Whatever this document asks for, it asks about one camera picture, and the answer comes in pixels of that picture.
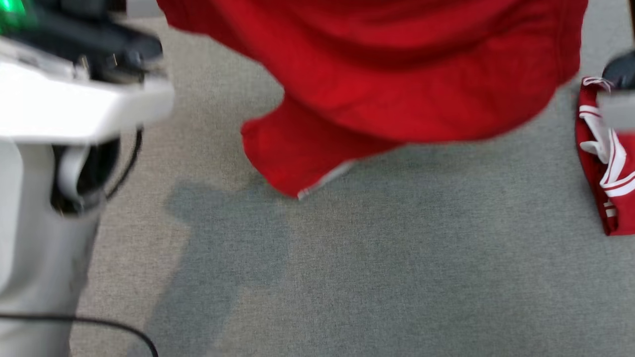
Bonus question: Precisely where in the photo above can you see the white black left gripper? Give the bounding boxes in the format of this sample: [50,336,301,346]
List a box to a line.
[0,0,175,145]

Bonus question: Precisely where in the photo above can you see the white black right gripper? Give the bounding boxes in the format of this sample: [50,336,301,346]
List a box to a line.
[597,52,635,131]

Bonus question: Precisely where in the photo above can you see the red Bulls basketball jersey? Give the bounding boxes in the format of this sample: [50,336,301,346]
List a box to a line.
[574,76,635,237]

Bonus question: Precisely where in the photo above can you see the red shorts with white waistband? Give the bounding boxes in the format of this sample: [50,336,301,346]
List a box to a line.
[156,0,589,200]

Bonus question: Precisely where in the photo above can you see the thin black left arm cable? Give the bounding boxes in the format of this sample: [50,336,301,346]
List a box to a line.
[106,126,145,200]

